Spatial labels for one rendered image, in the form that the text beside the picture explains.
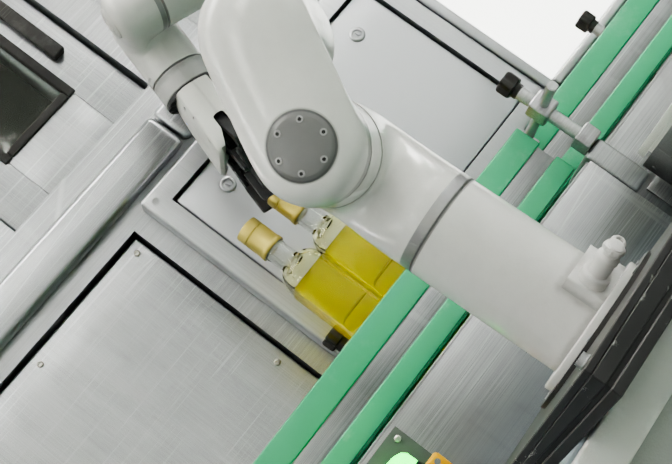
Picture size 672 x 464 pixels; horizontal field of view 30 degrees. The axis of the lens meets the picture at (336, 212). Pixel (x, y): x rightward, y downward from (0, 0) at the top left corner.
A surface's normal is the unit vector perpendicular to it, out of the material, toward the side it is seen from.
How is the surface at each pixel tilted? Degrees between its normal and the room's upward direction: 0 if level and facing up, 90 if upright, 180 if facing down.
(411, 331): 90
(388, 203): 47
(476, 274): 90
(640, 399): 90
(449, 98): 90
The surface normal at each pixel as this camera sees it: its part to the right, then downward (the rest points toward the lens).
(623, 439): 0.24, -0.56
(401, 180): -0.62, -0.47
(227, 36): -0.36, 0.00
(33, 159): 0.04, -0.33
